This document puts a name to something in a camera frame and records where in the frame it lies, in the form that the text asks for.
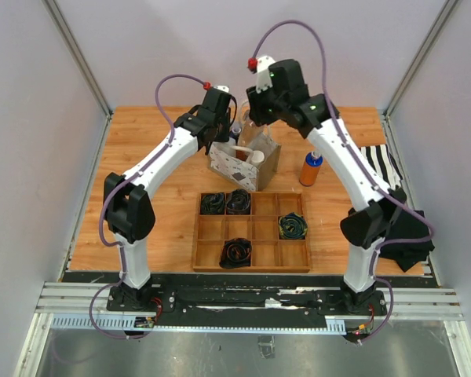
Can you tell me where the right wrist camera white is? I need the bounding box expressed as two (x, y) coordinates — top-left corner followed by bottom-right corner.
(256, 55), (275, 93)

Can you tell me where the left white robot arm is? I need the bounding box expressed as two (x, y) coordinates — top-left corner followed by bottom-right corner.
(100, 86), (234, 311)

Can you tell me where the rolled dark belt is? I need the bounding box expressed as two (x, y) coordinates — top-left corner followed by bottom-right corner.
(225, 188), (251, 215)
(200, 192), (225, 215)

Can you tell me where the blue pump bottle orange base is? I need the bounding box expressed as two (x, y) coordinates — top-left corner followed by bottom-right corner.
(299, 151), (323, 187)

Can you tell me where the rolled black orange belt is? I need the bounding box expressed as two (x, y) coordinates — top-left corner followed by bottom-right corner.
(219, 238), (253, 269)

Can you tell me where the black white striped cloth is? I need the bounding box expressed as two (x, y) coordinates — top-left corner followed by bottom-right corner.
(360, 144), (403, 189)

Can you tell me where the wooden compartment tray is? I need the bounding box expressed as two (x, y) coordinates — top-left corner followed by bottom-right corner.
(192, 192), (312, 273)

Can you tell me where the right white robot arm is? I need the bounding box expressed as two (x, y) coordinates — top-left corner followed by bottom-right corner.
(246, 56), (406, 314)

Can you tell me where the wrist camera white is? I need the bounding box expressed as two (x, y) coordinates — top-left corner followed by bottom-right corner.
(256, 55), (275, 93)
(214, 85), (230, 93)

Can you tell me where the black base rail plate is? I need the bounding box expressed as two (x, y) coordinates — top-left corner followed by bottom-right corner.
(106, 273), (390, 329)

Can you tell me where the clear bottle pink cap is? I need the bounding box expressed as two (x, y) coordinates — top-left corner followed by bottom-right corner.
(237, 100), (267, 147)

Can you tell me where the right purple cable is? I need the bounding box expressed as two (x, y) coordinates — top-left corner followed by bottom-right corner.
(246, 19), (435, 346)

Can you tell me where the rolled dark belt top left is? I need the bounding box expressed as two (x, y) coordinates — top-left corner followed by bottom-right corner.
(200, 192), (225, 215)

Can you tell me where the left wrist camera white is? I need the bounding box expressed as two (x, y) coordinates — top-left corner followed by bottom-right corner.
(214, 85), (230, 93)

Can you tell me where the rolled blue yellow belt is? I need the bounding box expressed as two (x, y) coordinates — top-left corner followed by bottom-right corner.
(278, 212), (308, 240)

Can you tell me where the white round cap bottle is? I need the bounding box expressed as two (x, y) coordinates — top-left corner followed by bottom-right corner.
(246, 150), (265, 167)

